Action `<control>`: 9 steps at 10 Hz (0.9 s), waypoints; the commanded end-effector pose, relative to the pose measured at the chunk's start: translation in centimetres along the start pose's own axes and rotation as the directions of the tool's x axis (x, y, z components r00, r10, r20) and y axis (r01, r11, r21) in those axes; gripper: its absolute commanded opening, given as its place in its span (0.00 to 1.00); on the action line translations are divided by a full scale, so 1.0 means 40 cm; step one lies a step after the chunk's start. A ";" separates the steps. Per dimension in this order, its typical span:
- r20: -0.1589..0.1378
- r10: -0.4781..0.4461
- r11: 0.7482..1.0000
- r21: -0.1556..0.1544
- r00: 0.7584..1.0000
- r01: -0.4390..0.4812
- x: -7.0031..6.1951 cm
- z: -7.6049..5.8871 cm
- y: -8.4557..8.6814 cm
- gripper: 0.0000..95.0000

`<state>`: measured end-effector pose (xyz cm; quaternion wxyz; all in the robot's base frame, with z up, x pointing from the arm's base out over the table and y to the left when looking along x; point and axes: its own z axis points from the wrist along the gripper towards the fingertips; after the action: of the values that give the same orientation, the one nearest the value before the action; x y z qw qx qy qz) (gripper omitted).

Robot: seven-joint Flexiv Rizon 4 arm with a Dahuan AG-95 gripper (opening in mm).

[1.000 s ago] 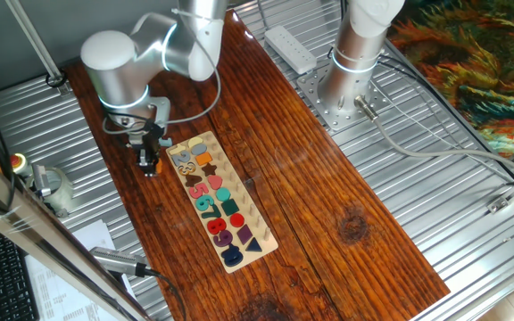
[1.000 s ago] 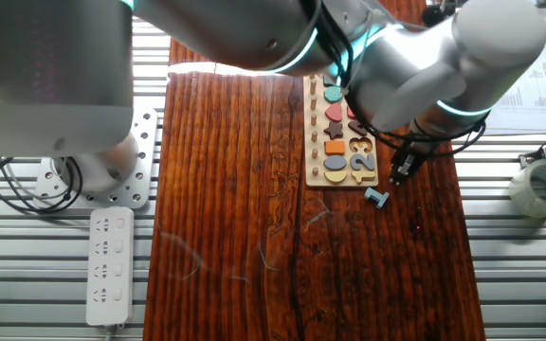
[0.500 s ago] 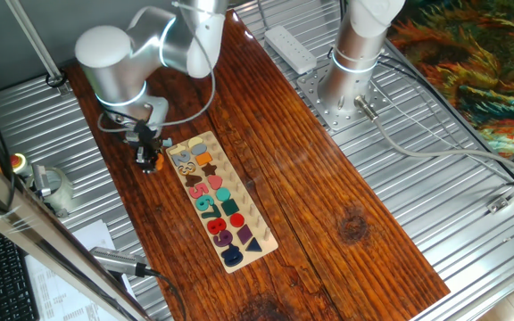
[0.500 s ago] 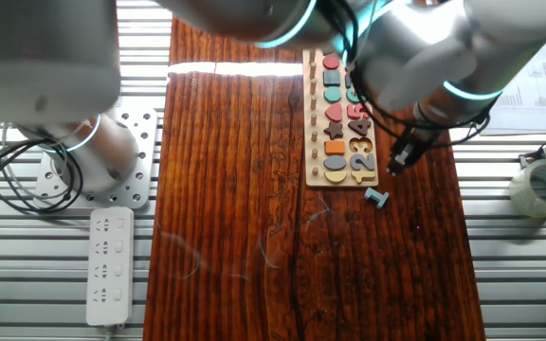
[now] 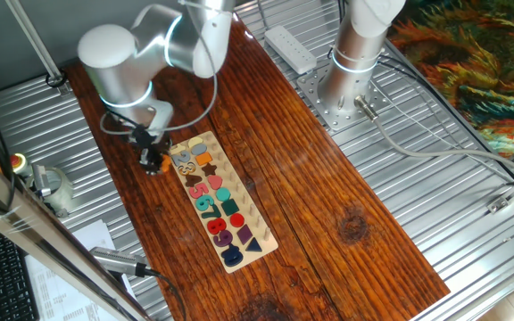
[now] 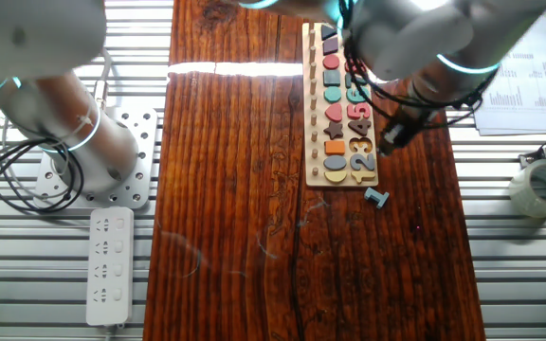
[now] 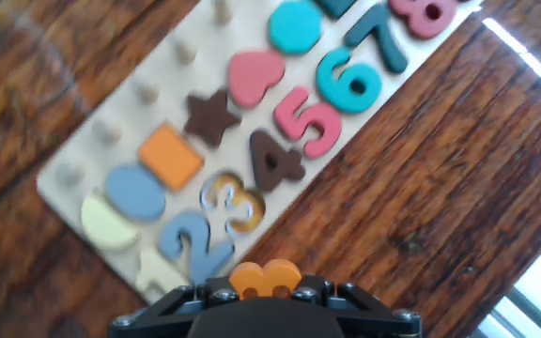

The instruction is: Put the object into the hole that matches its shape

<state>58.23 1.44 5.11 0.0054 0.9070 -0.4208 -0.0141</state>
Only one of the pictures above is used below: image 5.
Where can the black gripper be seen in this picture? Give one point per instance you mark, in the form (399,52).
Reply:
(150,149)

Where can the orange number three piece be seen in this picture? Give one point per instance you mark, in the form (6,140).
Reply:
(166,164)

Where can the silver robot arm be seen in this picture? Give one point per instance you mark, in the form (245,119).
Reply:
(118,67)

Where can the wooden shape puzzle board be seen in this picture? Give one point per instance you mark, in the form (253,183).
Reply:
(239,209)

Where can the grey-blue number two piece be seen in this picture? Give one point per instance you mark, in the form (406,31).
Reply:
(181,158)

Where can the brown number four piece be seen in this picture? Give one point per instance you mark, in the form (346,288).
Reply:
(193,180)

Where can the grey-blue oval piece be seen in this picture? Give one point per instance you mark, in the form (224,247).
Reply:
(198,149)

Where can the cream semicircle piece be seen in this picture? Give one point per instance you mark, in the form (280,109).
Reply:
(195,141)

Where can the orange rectangle piece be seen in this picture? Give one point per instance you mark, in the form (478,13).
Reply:
(204,158)

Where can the pink number five piece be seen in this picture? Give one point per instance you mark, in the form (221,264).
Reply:
(199,191)

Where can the brown star piece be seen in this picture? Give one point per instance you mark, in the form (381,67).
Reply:
(209,169)

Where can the teal number six piece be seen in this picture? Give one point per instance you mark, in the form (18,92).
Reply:
(203,203)

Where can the pink heart piece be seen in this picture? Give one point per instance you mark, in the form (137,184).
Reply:
(215,182)

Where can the dark green number seven piece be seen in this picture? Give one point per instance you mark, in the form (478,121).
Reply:
(212,211)

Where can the teal octagon piece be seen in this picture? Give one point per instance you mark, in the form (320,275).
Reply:
(223,194)

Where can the dark green square piece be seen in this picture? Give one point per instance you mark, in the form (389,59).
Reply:
(229,207)

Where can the red number eight piece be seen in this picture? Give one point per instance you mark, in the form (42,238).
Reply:
(217,226)

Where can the clear tape roll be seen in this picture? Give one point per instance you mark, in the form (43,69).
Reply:
(63,196)

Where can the red circle piece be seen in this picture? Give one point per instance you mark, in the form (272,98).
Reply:
(237,220)

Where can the purple number nine piece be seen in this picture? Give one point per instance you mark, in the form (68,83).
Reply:
(222,238)

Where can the metal clamp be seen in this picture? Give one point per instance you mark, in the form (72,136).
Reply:
(40,180)

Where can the navy number zero piece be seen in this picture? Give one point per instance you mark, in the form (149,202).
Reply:
(231,256)

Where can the navy triangle piece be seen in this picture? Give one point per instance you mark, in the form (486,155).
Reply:
(253,246)

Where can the steel foreground beam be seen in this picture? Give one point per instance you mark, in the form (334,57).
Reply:
(38,227)

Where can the red emergency stop button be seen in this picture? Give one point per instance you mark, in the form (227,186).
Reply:
(17,161)

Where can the printed paper sheet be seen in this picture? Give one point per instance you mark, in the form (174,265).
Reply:
(60,294)

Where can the white power strip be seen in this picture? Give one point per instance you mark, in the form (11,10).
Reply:
(290,49)

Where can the colourful patterned cloth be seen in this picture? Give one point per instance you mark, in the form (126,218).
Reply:
(484,67)

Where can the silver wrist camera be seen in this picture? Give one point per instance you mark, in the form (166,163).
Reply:
(162,117)

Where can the silver exterior camera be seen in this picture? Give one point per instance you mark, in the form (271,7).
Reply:
(114,260)

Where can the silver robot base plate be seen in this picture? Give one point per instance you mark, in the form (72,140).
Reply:
(310,93)

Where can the aluminium frame post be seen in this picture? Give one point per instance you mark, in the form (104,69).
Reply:
(34,40)

